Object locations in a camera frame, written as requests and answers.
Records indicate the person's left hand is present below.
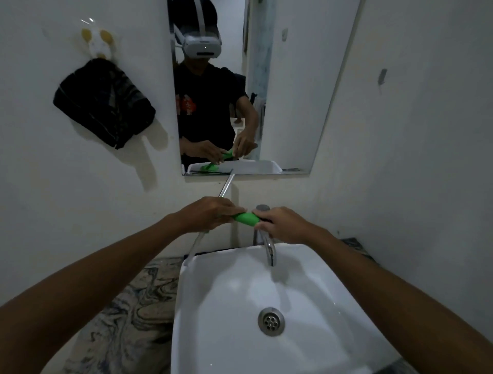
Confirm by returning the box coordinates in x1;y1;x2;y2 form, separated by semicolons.
171;197;248;234

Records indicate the white ceramic sink basin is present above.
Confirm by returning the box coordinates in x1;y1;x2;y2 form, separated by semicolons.
170;244;402;374

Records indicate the person's right forearm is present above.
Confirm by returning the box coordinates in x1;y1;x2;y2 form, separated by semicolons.
304;225;493;374

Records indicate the dark striped hanging cloth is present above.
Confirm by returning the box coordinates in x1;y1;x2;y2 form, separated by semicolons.
53;58;156;150

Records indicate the frameless wall mirror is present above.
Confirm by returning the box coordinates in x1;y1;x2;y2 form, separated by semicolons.
167;0;365;177

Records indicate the white and yellow wall hook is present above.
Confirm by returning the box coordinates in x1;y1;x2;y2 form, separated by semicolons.
75;17;117;61

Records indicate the metal sink drain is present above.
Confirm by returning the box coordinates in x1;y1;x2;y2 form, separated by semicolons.
258;307;286;337

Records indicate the chrome faucet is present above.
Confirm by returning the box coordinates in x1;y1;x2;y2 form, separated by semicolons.
252;204;278;267

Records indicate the person's left forearm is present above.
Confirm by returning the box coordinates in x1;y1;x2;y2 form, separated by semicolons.
0;213;182;374

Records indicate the green plastic handle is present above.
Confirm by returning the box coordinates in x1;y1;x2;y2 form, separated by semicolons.
232;211;263;227

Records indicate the person's right hand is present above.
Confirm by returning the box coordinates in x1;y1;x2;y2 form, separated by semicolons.
256;207;314;246

